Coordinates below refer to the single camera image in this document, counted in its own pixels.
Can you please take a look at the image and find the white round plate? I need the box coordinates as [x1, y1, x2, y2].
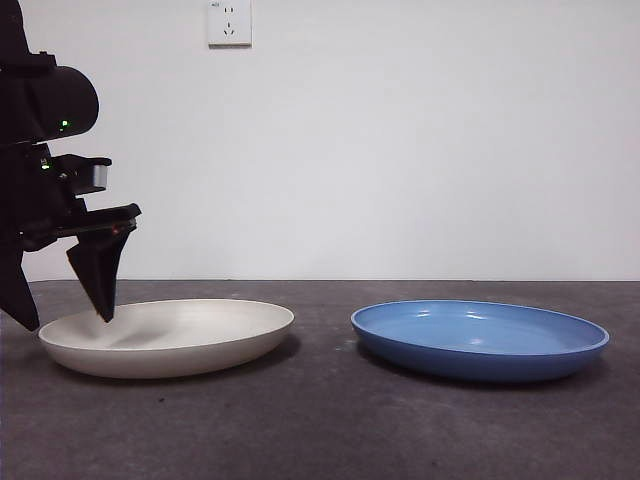
[37, 298, 296, 380]

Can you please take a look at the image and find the blue round plate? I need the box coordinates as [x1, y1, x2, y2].
[349, 299, 612, 385]

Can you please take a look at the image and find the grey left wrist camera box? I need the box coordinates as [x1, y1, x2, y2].
[74, 165, 109, 194]

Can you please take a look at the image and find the white wall socket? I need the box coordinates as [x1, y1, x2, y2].
[207, 0, 254, 50]

